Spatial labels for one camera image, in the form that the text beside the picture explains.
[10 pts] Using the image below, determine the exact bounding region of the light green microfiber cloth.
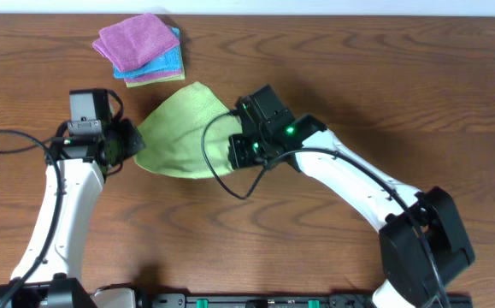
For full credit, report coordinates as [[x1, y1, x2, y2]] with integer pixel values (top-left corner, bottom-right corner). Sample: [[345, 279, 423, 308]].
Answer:
[[134, 82, 242, 179]]

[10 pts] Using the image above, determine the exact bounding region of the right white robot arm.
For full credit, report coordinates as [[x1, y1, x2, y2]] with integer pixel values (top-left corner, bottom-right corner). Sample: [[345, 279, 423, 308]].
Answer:
[[229, 115, 475, 307]]

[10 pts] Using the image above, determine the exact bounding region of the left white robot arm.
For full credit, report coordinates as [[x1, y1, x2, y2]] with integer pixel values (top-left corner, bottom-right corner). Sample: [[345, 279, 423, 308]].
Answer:
[[0, 119, 145, 307]]

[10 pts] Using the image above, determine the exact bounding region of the folded purple cloth lower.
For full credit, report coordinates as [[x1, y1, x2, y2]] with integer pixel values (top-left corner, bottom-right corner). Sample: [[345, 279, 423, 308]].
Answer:
[[124, 69, 183, 83]]

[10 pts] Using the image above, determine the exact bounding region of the folded purple cloth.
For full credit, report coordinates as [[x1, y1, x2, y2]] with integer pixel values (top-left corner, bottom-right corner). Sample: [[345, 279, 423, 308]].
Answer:
[[124, 69, 183, 83], [92, 13, 180, 72]]

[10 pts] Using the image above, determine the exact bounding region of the folded green cloth at bottom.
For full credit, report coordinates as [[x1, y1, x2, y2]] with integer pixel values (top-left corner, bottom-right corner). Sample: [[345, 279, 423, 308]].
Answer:
[[126, 60, 186, 87]]

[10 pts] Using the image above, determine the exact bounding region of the folded blue cloth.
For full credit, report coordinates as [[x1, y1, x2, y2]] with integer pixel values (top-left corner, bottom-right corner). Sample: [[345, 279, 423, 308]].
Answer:
[[114, 44, 183, 80]]

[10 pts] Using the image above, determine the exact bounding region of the folded purple cloth on top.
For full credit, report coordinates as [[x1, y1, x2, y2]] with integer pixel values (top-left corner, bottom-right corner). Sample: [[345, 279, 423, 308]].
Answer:
[[92, 13, 180, 72]]

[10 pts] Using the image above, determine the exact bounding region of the left black cable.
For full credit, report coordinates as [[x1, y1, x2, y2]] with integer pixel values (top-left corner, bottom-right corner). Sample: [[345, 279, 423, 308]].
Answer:
[[0, 89, 125, 308]]

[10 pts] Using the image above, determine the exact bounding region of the black cable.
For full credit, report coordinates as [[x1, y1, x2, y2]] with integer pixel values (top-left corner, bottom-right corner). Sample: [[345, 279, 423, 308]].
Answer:
[[0, 89, 125, 308], [200, 109, 451, 308]]

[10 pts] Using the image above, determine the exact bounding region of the right black cable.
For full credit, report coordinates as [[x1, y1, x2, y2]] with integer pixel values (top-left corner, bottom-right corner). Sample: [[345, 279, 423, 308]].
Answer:
[[200, 109, 451, 308]]

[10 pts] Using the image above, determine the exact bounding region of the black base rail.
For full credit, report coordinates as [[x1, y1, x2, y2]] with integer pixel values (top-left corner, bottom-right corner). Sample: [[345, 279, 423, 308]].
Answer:
[[144, 292, 474, 308]]

